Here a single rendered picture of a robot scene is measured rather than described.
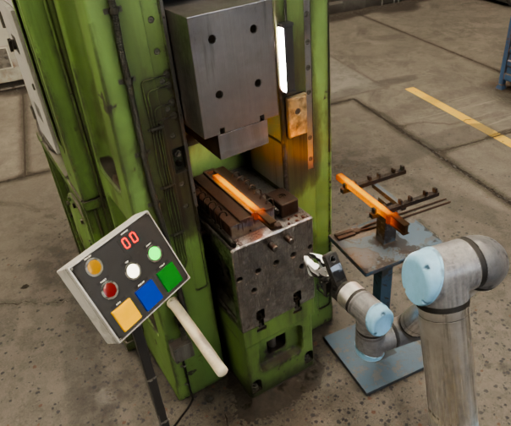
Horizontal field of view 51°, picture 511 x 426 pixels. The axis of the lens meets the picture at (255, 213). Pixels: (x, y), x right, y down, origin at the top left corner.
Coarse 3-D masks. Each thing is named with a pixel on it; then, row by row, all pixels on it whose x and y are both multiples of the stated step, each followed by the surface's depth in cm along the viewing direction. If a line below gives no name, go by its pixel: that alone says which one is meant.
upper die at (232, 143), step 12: (264, 120) 188; (192, 132) 201; (228, 132) 182; (240, 132) 185; (252, 132) 188; (264, 132) 190; (204, 144) 194; (216, 144) 185; (228, 144) 185; (240, 144) 187; (252, 144) 190; (264, 144) 193; (228, 156) 187
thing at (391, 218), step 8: (336, 176) 225; (344, 176) 224; (352, 184) 218; (352, 192) 217; (360, 192) 212; (368, 200) 207; (376, 200) 206; (376, 208) 203; (384, 208) 202; (384, 216) 200; (392, 216) 195; (400, 216) 195; (392, 224) 198; (400, 224) 193; (408, 224) 190; (400, 232) 193; (408, 232) 193
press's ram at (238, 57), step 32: (192, 0) 174; (224, 0) 171; (256, 0) 167; (192, 32) 159; (224, 32) 165; (256, 32) 171; (192, 64) 165; (224, 64) 170; (256, 64) 176; (192, 96) 174; (224, 96) 175; (256, 96) 182; (192, 128) 185; (224, 128) 181
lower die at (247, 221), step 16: (208, 176) 232; (224, 176) 232; (208, 192) 223; (224, 192) 221; (224, 208) 213; (240, 208) 210; (272, 208) 210; (224, 224) 206; (240, 224) 204; (256, 224) 209
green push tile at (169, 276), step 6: (168, 264) 177; (162, 270) 175; (168, 270) 176; (174, 270) 178; (162, 276) 174; (168, 276) 176; (174, 276) 177; (180, 276) 179; (162, 282) 174; (168, 282) 175; (174, 282) 177; (168, 288) 175
